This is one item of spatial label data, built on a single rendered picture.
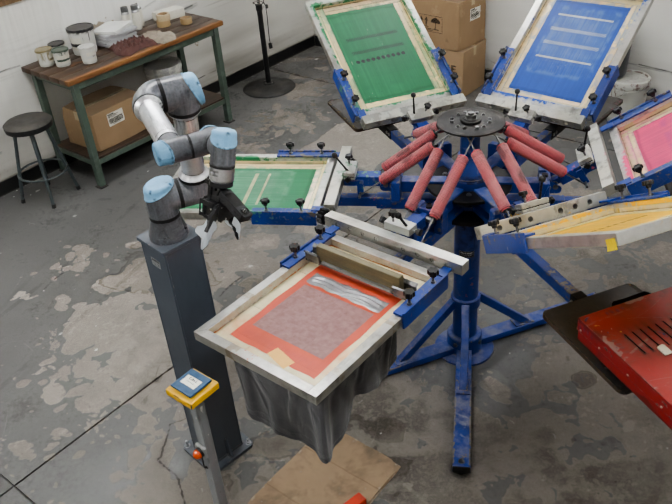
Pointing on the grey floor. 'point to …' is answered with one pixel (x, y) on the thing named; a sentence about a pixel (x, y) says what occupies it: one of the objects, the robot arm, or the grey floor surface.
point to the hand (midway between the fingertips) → (222, 245)
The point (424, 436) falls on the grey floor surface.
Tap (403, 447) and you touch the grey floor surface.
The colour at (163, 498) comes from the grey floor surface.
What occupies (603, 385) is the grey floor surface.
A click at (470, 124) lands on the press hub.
